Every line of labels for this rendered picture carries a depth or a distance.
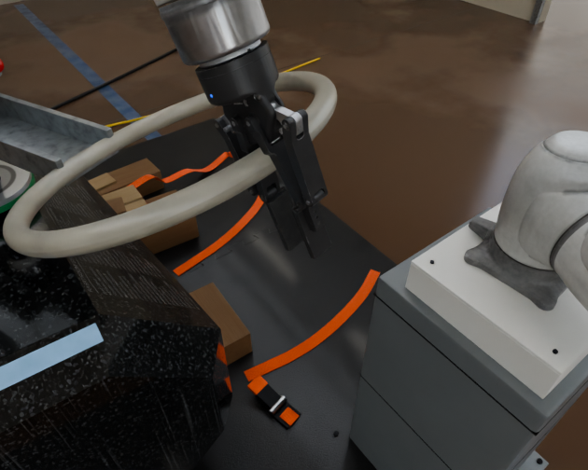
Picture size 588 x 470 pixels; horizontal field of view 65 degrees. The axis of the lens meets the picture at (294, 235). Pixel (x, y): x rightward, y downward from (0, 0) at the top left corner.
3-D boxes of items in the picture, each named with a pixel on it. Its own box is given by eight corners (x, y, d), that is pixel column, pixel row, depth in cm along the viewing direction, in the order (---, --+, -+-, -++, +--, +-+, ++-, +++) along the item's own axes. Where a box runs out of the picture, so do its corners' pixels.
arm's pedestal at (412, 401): (427, 355, 177) (485, 187, 123) (548, 464, 148) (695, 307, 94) (326, 435, 155) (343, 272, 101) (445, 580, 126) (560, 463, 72)
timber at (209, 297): (252, 351, 177) (250, 333, 169) (224, 366, 172) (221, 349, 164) (216, 300, 195) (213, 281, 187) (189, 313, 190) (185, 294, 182)
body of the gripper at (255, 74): (285, 32, 43) (315, 124, 48) (233, 43, 49) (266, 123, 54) (223, 63, 40) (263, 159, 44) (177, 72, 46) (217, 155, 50)
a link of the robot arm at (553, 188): (548, 207, 95) (593, 108, 80) (613, 270, 82) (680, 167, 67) (475, 220, 92) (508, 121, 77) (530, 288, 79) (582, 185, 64)
